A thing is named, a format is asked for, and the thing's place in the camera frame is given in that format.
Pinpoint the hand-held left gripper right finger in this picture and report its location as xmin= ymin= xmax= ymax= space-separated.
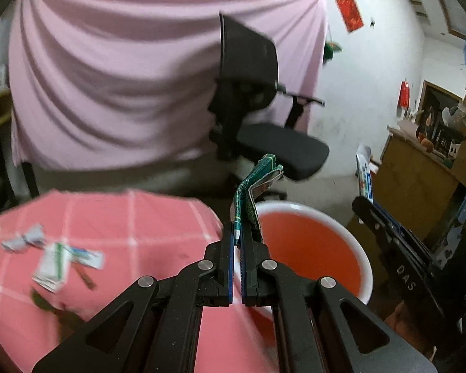
xmin=241 ymin=223 xmax=410 ymax=373

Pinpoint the green leaf twig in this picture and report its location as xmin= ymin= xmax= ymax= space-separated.
xmin=30 ymin=262 xmax=98 ymax=313

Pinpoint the green hanging hat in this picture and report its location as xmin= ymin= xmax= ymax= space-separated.
xmin=322 ymin=40 xmax=343 ymax=63

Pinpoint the white green paper box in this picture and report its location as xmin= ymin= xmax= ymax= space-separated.
xmin=32 ymin=242 xmax=105 ymax=294

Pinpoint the person's right hand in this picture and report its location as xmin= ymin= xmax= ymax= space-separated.
xmin=384 ymin=301 xmax=437 ymax=362

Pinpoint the crumpled silver wrapper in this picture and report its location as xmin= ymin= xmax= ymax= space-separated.
xmin=1 ymin=223 xmax=45 ymax=252

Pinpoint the red hanging ornament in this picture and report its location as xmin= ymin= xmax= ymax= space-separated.
xmin=398 ymin=80 xmax=411 ymax=109

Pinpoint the black office chair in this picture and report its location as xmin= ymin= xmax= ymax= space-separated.
xmin=207 ymin=12 xmax=331 ymax=203

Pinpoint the red plastic bucket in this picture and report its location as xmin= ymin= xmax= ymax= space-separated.
xmin=233 ymin=201 xmax=374 ymax=321

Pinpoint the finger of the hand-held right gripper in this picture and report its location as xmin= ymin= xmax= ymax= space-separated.
xmin=351 ymin=196 xmax=402 ymax=247
xmin=373 ymin=201 xmax=430 ymax=251

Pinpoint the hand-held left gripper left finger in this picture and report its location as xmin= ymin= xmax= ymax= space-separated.
xmin=31 ymin=221 xmax=235 ymax=373

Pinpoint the pink hanging sheet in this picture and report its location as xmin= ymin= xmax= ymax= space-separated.
xmin=8 ymin=0 xmax=329 ymax=172

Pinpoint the red wall poster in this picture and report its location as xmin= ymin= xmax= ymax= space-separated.
xmin=336 ymin=0 xmax=365 ymax=34

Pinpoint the wooden cabinet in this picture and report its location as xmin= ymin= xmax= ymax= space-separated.
xmin=372 ymin=126 xmax=466 ymax=243

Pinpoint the crushed green carton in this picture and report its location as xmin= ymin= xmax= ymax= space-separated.
xmin=231 ymin=153 xmax=284 ymax=250

